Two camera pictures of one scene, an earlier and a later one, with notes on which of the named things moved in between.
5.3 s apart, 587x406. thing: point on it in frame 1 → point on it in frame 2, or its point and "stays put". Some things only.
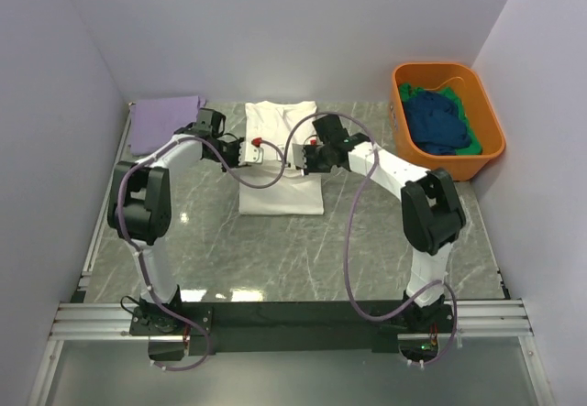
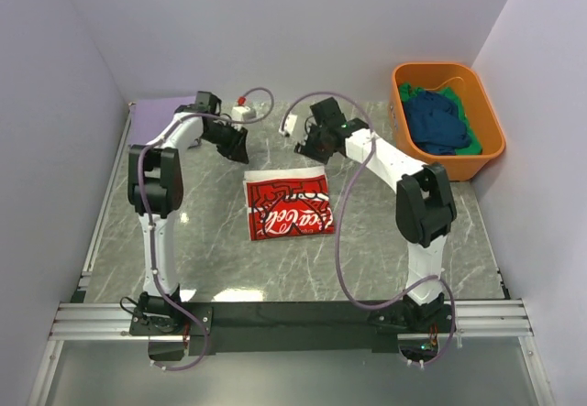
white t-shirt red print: x=283 y=124 → x=287 y=202
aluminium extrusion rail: x=111 y=322 stays put
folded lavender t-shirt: x=152 y=122 stays put
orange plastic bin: x=442 y=119 stays put
